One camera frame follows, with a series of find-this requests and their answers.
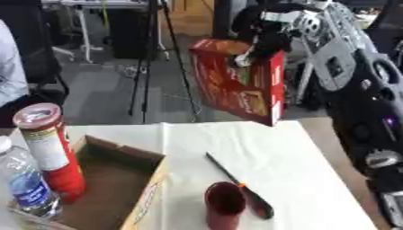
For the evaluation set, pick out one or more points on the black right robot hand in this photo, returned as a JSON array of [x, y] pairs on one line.
[[267, 33]]

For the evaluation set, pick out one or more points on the red cardboard box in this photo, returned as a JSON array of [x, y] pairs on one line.
[[238, 86]]

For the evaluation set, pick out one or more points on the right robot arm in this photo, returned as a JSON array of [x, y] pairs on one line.
[[362, 99]]

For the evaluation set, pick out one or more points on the tan cardboard box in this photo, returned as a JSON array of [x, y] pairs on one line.
[[113, 185]]

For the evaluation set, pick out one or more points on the black tripod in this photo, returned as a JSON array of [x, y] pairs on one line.
[[152, 57]]

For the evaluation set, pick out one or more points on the black knife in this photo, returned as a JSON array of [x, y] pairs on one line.
[[246, 188]]

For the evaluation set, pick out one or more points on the dark red cup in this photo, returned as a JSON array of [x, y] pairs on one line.
[[224, 206]]

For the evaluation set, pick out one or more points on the red chip can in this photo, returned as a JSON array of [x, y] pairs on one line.
[[50, 149]]

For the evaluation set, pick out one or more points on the person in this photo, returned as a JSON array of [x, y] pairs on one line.
[[10, 72]]

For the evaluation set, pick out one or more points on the clear plastic water bottle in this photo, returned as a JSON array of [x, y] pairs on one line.
[[26, 182]]

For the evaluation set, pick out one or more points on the white table frame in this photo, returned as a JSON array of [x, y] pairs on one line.
[[89, 24]]

